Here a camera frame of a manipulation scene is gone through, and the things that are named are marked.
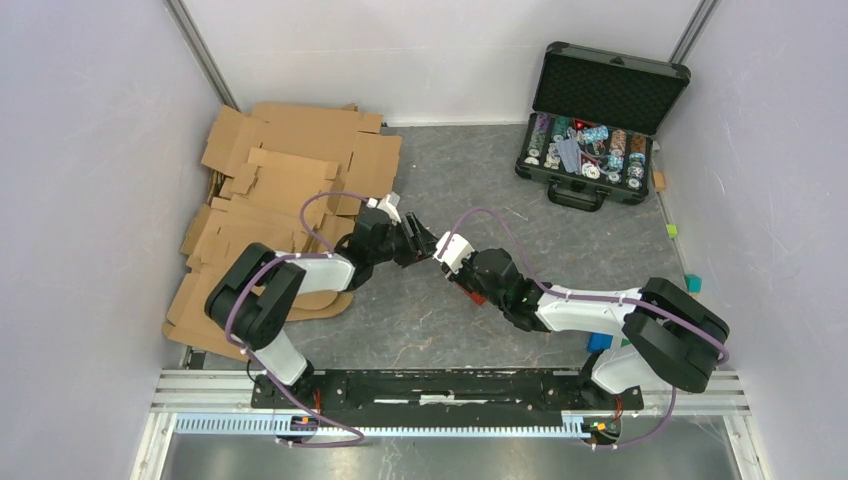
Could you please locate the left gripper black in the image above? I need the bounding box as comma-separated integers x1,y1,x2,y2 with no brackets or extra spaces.
370,212,441,269

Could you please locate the red paper box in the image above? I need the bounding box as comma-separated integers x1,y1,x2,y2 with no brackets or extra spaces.
465,290,487,306

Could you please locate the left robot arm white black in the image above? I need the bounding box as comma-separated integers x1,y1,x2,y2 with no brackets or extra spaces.
203,207,438,408

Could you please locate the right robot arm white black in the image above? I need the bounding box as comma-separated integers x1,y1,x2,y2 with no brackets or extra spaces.
435,247,730,408

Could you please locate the blue toy block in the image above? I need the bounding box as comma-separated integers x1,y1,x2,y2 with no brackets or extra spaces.
586,333,615,354

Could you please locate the stack of flat brown cardboard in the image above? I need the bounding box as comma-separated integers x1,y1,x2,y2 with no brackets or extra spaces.
162,102,402,360

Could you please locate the black poker chip case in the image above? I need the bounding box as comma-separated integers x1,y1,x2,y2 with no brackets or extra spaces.
514,42,691,212

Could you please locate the small brown wooden block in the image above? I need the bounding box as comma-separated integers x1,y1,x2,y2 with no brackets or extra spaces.
652,172,666,192

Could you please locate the teal cube block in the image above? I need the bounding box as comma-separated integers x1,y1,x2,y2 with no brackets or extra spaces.
684,273,702,294

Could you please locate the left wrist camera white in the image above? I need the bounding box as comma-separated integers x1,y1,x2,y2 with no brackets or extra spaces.
367,192,402,224

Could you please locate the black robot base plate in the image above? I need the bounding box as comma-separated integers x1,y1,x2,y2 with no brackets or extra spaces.
289,368,644,428

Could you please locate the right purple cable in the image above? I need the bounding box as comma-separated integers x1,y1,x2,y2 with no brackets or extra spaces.
442,207,730,452

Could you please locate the aluminium frame rail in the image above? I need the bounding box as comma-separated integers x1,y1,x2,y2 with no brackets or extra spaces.
130,369,771,479

